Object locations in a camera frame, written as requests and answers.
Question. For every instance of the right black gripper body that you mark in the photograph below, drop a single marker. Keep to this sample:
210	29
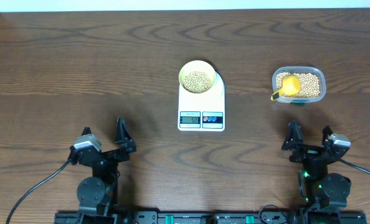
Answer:
306	153

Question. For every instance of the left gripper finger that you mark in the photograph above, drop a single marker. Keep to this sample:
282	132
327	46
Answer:
86	131
122	136

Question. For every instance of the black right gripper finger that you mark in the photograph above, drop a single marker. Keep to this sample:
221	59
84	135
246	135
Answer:
327	132
294	137

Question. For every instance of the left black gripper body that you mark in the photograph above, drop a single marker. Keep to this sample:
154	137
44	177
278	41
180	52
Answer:
114	158

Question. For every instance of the yellow plastic scoop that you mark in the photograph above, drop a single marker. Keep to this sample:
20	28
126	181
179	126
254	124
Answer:
290	86

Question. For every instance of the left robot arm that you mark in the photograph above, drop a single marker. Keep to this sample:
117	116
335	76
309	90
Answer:
97	194

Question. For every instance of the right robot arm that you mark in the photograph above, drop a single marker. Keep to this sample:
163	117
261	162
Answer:
324	192

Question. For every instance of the white digital kitchen scale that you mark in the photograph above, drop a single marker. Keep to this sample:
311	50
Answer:
202	111

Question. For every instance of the soybeans in bowl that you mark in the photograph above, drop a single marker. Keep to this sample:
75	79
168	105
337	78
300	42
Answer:
197	82

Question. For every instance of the yellow plastic bowl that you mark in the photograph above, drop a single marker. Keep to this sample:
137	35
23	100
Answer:
197	65

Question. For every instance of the green tape strip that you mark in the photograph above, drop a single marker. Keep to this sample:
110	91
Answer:
298	103

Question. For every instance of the soybeans in container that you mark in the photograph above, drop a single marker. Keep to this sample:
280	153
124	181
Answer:
310	84

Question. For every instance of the clear plastic container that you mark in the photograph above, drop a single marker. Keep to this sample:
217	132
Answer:
299	69

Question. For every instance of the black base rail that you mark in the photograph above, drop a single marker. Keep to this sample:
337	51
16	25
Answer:
267	214

